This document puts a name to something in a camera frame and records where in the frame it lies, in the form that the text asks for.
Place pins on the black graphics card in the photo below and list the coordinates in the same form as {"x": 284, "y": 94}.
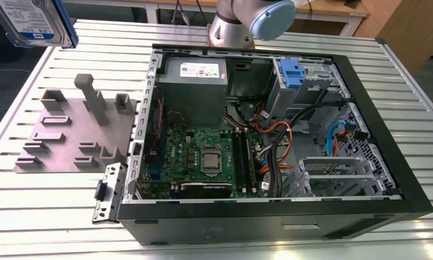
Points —
{"x": 201, "y": 189}

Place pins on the black PC case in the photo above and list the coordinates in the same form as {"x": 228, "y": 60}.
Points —
{"x": 237, "y": 224}

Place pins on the metal optical drive cage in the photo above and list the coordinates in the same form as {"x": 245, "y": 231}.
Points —
{"x": 311, "y": 94}

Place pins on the green motherboard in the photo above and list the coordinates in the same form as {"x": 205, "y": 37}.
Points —
{"x": 181, "y": 140}

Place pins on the metal expansion slot bracket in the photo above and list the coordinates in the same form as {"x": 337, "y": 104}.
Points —
{"x": 112, "y": 189}

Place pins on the blue plastic drive latch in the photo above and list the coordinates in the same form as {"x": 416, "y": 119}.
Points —
{"x": 291, "y": 73}

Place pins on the black RAM stick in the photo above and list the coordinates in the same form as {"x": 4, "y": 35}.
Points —
{"x": 252, "y": 168}

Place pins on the metal disk bay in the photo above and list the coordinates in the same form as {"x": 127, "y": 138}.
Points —
{"x": 332, "y": 177}

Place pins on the hard disk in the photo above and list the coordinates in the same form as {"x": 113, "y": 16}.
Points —
{"x": 28, "y": 19}

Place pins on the silver CPU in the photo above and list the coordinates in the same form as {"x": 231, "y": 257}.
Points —
{"x": 211, "y": 160}

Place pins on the grey parts rack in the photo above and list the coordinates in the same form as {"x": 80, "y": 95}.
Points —
{"x": 68, "y": 151}

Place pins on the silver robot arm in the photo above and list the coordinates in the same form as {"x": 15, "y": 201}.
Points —
{"x": 231, "y": 29}

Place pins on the grey power supply unit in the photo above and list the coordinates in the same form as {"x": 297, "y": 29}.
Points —
{"x": 191, "y": 103}

